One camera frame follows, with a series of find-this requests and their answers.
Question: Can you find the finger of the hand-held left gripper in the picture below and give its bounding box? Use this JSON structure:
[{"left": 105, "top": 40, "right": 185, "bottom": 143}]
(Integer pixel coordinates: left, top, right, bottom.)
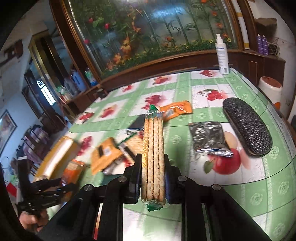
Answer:
[
  {"left": 54, "top": 182, "right": 80, "bottom": 201},
  {"left": 32, "top": 178, "right": 62, "bottom": 190}
]

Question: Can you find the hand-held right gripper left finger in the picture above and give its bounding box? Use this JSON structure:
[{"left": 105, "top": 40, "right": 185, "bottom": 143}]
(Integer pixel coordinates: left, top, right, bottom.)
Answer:
[{"left": 38, "top": 153, "right": 142, "bottom": 241}]

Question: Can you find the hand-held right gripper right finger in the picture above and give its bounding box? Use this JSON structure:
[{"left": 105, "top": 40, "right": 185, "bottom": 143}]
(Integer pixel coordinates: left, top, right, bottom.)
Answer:
[{"left": 163, "top": 160, "right": 272, "bottom": 241}]

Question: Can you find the orange cracker packet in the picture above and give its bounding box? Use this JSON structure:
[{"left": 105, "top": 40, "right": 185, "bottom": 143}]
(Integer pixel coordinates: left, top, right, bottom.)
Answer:
[{"left": 62, "top": 159, "right": 85, "bottom": 186}]

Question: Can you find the yellow cardboard box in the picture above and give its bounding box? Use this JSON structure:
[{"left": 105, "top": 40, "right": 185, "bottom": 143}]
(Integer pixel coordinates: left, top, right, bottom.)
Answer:
[{"left": 35, "top": 136, "right": 81, "bottom": 183}]

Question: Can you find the yellow biscuit packet black stripe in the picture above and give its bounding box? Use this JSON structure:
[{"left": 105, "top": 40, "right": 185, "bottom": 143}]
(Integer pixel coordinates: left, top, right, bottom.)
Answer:
[{"left": 91, "top": 137, "right": 124, "bottom": 175}]

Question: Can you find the green-ended cracker packet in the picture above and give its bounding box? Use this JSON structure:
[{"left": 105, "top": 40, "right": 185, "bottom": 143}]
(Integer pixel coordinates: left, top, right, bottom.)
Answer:
[
  {"left": 104, "top": 133, "right": 146, "bottom": 175},
  {"left": 140, "top": 104, "right": 167, "bottom": 212}
]

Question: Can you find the person's left hand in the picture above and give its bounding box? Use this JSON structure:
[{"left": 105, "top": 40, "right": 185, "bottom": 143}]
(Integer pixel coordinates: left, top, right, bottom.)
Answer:
[{"left": 20, "top": 209, "right": 49, "bottom": 232}]

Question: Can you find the silver foil packet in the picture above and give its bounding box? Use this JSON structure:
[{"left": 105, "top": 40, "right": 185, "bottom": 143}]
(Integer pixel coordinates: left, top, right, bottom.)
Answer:
[{"left": 188, "top": 122, "right": 234, "bottom": 158}]

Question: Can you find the orange snack packet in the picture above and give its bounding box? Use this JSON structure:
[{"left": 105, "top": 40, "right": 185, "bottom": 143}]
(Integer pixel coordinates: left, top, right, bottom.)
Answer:
[{"left": 159, "top": 101, "right": 193, "bottom": 121}]

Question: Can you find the black textured glasses case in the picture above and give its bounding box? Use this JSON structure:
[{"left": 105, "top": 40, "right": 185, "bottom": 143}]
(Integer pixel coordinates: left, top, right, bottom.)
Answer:
[{"left": 223, "top": 98, "right": 273, "bottom": 157}]

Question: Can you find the fruit print green tablecloth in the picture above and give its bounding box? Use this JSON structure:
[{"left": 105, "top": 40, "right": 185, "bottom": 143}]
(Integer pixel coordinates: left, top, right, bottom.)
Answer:
[{"left": 35, "top": 68, "right": 296, "bottom": 241}]

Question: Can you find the grey blue water jug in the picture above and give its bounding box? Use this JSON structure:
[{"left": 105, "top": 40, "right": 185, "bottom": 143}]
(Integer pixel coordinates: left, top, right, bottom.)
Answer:
[{"left": 63, "top": 77, "right": 74, "bottom": 96}]

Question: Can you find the blue thermos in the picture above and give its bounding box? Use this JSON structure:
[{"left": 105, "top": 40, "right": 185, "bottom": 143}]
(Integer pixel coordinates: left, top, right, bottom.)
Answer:
[{"left": 71, "top": 70, "right": 82, "bottom": 93}]

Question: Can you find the blue green plastic bag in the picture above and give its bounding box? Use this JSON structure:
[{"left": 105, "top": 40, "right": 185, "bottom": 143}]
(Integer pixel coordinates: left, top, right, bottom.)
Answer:
[{"left": 84, "top": 68, "right": 97, "bottom": 87}]

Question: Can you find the white stool with orange top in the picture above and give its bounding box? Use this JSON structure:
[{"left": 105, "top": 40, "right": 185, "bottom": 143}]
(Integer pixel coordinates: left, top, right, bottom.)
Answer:
[{"left": 258, "top": 76, "right": 284, "bottom": 109}]

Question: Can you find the white spray bottle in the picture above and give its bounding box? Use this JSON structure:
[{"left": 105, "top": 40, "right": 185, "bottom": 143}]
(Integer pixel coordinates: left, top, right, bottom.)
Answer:
[{"left": 215, "top": 34, "right": 230, "bottom": 75}]

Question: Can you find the wooden cabinet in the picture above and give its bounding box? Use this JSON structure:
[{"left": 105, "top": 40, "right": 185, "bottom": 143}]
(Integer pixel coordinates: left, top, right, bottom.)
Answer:
[{"left": 58, "top": 50, "right": 286, "bottom": 116}]

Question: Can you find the glass case with artificial plants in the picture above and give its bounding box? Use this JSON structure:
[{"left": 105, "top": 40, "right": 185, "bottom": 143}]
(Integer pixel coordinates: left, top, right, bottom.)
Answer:
[{"left": 62, "top": 0, "right": 241, "bottom": 79}]

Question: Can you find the brown corner shelf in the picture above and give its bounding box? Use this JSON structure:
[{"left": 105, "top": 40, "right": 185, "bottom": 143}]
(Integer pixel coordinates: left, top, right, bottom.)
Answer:
[{"left": 254, "top": 18, "right": 277, "bottom": 43}]

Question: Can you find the framed wall picture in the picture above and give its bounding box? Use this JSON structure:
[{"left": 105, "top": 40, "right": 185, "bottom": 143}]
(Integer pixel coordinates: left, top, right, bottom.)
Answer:
[{"left": 0, "top": 110, "right": 18, "bottom": 156}]

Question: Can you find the wire basket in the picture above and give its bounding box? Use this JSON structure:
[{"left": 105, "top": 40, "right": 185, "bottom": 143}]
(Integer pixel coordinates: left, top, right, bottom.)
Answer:
[{"left": 268, "top": 42, "right": 281, "bottom": 57}]

